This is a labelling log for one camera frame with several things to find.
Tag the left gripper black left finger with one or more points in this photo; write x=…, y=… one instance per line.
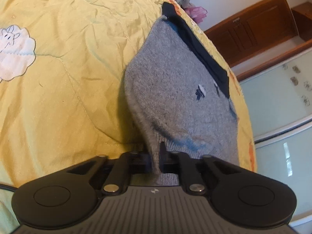
x=124, y=167

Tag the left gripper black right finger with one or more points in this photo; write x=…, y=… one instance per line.
x=181, y=164

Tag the grey and navy knit sweater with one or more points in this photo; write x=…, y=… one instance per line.
x=179, y=95

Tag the frosted glass wardrobe door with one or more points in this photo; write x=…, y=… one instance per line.
x=279, y=104

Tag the yellow carrot print quilt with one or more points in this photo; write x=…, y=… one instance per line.
x=65, y=100

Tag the brown wooden door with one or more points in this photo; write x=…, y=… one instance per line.
x=262, y=26

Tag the pink plastic bag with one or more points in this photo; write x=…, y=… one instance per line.
x=197, y=13

